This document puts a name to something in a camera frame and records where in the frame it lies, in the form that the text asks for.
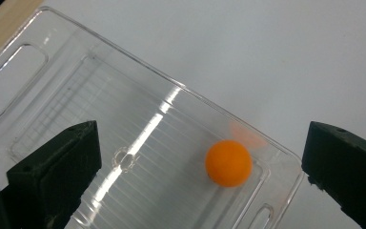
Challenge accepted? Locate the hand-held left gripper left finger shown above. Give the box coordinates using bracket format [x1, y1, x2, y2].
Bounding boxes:
[0, 120, 103, 229]

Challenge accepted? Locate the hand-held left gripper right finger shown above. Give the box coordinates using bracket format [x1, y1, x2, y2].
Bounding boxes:
[301, 120, 366, 229]

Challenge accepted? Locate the orange ping pong ball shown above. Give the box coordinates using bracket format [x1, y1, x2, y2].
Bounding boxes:
[204, 139, 254, 188]

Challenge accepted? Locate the clear plastic storage box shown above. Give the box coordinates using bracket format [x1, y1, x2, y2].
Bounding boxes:
[0, 6, 305, 229]

